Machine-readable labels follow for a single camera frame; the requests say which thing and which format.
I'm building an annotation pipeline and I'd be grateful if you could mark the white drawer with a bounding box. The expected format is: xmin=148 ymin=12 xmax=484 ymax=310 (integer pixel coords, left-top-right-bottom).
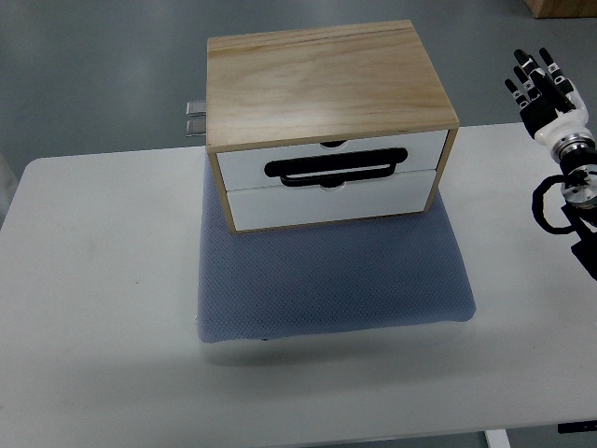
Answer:
xmin=229 ymin=170 xmax=436 ymax=231
xmin=217 ymin=130 xmax=448 ymax=190

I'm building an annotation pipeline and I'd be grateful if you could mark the white table leg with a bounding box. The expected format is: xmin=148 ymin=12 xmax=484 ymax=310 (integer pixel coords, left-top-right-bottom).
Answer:
xmin=484 ymin=429 xmax=511 ymax=448

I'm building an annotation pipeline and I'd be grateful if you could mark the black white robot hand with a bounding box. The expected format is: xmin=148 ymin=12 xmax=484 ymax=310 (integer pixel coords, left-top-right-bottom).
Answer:
xmin=505 ymin=48 xmax=589 ymax=145

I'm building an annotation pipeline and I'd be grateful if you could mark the metal clamp bracket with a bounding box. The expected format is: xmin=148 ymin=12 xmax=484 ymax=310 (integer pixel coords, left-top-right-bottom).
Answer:
xmin=186 ymin=99 xmax=206 ymax=136

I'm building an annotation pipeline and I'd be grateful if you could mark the wooden drawer cabinet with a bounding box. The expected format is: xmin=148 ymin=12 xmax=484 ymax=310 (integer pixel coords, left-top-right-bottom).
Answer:
xmin=206 ymin=21 xmax=459 ymax=233

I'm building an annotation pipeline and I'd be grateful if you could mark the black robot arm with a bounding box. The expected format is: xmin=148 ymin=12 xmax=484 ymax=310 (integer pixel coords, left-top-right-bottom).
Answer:
xmin=532 ymin=133 xmax=596 ymax=277

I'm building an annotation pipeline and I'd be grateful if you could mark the blue grey cushion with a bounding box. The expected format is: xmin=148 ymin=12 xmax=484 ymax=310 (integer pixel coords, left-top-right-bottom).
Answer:
xmin=197 ymin=172 xmax=476 ymax=343

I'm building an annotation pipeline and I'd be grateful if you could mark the black drawer handle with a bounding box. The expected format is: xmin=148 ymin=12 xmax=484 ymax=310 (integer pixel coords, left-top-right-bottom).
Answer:
xmin=264 ymin=147 xmax=409 ymax=189

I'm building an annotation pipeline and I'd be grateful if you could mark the black table edge bracket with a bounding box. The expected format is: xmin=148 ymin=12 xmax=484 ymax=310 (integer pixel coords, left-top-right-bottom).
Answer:
xmin=557 ymin=420 xmax=597 ymax=434

